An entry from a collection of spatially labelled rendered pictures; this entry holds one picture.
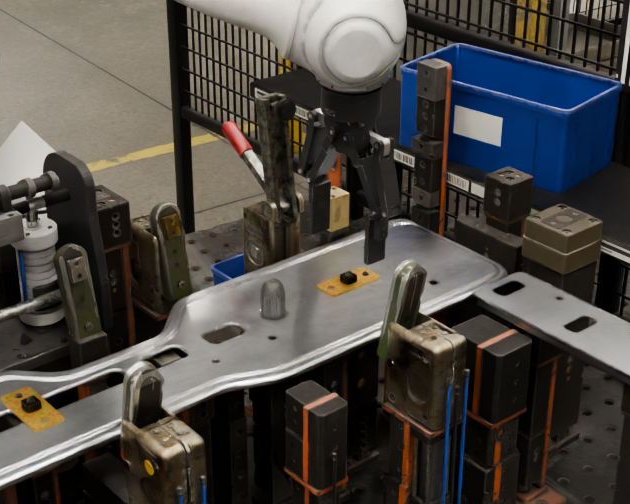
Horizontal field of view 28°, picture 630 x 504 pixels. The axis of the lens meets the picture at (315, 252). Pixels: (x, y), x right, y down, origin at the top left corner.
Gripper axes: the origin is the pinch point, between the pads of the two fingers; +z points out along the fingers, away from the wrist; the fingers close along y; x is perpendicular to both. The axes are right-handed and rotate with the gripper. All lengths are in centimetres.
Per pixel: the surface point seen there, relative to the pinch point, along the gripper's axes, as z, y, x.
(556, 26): 37, -116, 183
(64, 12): 114, -437, 199
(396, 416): 14.7, 19.4, -8.3
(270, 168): -4.5, -13.9, -1.7
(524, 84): -4, -15, 51
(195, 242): 39, -71, 25
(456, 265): 7.3, 6.2, 14.7
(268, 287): 3.3, 0.8, -13.5
